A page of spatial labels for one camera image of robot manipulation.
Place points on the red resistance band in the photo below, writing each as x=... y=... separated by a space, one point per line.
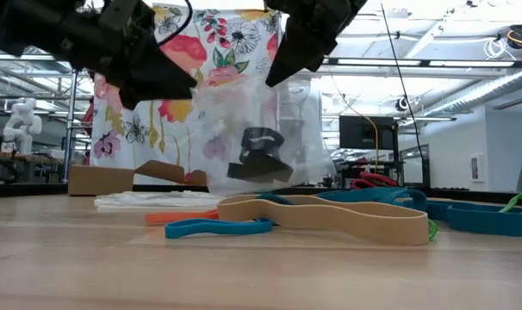
x=379 y=177

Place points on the silver ventilation duct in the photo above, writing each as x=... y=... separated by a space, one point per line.
x=493 y=88

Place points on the stack of clear bags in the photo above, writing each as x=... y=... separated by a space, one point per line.
x=157 y=200

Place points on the thin blue rubber band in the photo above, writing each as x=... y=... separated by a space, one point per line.
x=218 y=226

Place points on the red hanging cloth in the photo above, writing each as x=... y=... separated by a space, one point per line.
x=88 y=120

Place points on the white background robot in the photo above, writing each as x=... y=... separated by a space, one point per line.
x=22 y=125

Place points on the large blue rubber band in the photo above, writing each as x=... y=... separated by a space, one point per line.
x=480 y=219

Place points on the open cardboard box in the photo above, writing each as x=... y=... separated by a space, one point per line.
x=97 y=181

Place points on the black monitor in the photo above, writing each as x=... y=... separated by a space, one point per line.
x=364 y=133

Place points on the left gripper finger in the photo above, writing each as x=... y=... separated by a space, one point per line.
x=157 y=77

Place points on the wide black rubber band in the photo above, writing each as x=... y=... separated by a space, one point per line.
x=261 y=172

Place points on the background workbench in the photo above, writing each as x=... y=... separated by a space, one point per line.
x=37 y=161

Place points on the ceiling light strip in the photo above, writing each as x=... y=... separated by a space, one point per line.
x=416 y=62

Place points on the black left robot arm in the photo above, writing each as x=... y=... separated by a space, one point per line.
x=20 y=26

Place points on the black round ceiling device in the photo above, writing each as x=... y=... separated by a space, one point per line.
x=519 y=34

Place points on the floral print curtain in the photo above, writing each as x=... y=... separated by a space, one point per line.
x=127 y=129

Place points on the small black round fixture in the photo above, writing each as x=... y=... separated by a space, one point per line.
x=399 y=104

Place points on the orange rubber band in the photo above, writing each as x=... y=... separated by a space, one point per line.
x=179 y=217

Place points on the clear zip bag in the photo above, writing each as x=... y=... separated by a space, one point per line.
x=226 y=142

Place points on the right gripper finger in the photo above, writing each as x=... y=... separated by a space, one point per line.
x=295 y=56

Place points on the black background desk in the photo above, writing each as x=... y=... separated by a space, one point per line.
x=425 y=172

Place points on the white wall box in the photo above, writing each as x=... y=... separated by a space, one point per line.
x=476 y=168

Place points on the large tan rubber band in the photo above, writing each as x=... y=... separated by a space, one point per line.
x=330 y=221

